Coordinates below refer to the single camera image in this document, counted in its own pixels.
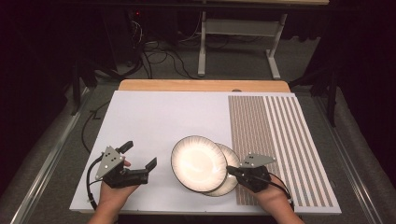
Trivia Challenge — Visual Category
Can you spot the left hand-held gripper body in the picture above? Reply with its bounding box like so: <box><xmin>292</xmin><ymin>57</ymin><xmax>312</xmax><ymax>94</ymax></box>
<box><xmin>94</xmin><ymin>145</ymin><xmax>150</xmax><ymax>189</ymax></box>

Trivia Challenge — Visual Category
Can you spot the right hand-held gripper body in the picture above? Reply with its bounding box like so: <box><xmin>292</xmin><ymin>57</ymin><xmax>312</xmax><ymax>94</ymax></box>
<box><xmin>236</xmin><ymin>152</ymin><xmax>277</xmax><ymax>193</ymax></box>

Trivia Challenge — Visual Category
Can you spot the white plate with dark rim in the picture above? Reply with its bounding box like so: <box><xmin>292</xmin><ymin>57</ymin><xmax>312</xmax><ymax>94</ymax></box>
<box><xmin>170</xmin><ymin>134</ymin><xmax>230</xmax><ymax>193</ymax></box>
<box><xmin>201</xmin><ymin>142</ymin><xmax>243</xmax><ymax>198</ymax></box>

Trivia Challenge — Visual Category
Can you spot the person's left hand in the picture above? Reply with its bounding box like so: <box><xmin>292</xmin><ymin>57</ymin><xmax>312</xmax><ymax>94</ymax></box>
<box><xmin>98</xmin><ymin>180</ymin><xmax>140</xmax><ymax>207</ymax></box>

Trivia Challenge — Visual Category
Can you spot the person's right hand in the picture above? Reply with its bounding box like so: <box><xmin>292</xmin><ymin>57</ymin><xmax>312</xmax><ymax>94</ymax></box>
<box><xmin>248</xmin><ymin>176</ymin><xmax>295</xmax><ymax>216</ymax></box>

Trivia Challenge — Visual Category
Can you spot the white board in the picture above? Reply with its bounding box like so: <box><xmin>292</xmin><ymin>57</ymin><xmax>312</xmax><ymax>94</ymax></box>
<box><xmin>68</xmin><ymin>90</ymin><xmax>342</xmax><ymax>217</ymax></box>

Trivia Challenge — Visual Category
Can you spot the striped placemat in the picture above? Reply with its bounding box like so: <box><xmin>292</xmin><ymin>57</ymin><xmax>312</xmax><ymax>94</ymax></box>
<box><xmin>227</xmin><ymin>94</ymin><xmax>334</xmax><ymax>208</ymax></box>

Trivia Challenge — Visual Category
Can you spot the black metal stand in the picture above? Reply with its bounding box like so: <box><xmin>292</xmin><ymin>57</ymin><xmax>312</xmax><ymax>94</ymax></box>
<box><xmin>70</xmin><ymin>59</ymin><xmax>98</xmax><ymax>117</ymax></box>
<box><xmin>289</xmin><ymin>67</ymin><xmax>340</xmax><ymax>128</ymax></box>

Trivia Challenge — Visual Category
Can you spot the dark device with red light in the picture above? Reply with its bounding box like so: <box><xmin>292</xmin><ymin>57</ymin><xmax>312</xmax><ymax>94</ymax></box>
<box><xmin>102</xmin><ymin>8</ymin><xmax>142</xmax><ymax>70</ymax></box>

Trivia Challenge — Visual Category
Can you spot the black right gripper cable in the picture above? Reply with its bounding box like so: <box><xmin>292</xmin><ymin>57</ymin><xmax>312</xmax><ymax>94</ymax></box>
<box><xmin>268</xmin><ymin>172</ymin><xmax>295</xmax><ymax>210</ymax></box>

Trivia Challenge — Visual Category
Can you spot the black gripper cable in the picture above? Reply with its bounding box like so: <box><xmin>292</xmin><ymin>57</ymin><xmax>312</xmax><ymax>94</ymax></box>
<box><xmin>268</xmin><ymin>172</ymin><xmax>295</xmax><ymax>210</ymax></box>
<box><xmin>86</xmin><ymin>153</ymin><xmax>105</xmax><ymax>210</ymax></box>

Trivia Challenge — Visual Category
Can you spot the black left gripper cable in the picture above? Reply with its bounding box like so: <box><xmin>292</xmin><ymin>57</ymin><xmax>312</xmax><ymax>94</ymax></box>
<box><xmin>86</xmin><ymin>153</ymin><xmax>105</xmax><ymax>210</ymax></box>

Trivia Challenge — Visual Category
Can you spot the black floor cable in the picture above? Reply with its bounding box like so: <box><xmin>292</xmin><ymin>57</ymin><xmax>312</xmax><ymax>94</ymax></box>
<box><xmin>80</xmin><ymin>100</ymin><xmax>112</xmax><ymax>154</ymax></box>

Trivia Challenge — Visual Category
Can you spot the metal floor rail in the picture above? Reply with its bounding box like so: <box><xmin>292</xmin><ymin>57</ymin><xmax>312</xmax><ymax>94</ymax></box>
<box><xmin>313</xmin><ymin>95</ymin><xmax>385</xmax><ymax>224</ymax></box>
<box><xmin>9</xmin><ymin>87</ymin><xmax>95</xmax><ymax>224</ymax></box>

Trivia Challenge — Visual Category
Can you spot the tangle of floor cables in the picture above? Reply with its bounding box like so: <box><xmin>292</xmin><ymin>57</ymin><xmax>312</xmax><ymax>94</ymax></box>
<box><xmin>124</xmin><ymin>18</ymin><xmax>200</xmax><ymax>80</ymax></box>

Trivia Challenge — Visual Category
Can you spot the white metal desk frame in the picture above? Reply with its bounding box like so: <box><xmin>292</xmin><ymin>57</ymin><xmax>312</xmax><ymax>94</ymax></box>
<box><xmin>197</xmin><ymin>10</ymin><xmax>289</xmax><ymax>80</ymax></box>

